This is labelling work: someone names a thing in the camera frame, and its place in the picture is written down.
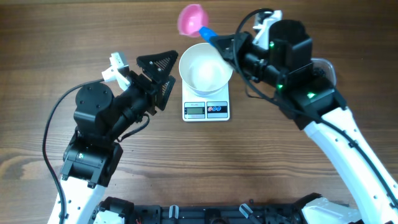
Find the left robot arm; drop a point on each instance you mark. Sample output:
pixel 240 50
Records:
pixel 108 111

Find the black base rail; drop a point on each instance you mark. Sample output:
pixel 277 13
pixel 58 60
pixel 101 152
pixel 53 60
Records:
pixel 312 208

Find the white digital kitchen scale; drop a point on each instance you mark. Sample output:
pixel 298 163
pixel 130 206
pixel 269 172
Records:
pixel 204 108

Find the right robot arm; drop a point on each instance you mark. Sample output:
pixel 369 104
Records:
pixel 312 101

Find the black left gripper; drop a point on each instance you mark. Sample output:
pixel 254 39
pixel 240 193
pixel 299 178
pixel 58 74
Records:
pixel 158 98

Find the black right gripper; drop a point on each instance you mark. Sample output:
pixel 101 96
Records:
pixel 242 41

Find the clear plastic bean container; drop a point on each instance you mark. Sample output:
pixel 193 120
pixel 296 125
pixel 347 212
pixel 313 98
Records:
pixel 327 66

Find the black beans in container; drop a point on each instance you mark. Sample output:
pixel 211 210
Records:
pixel 318 72

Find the white bowl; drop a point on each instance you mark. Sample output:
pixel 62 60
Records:
pixel 203 70

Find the pink scoop blue handle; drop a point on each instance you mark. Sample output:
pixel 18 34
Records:
pixel 193 21

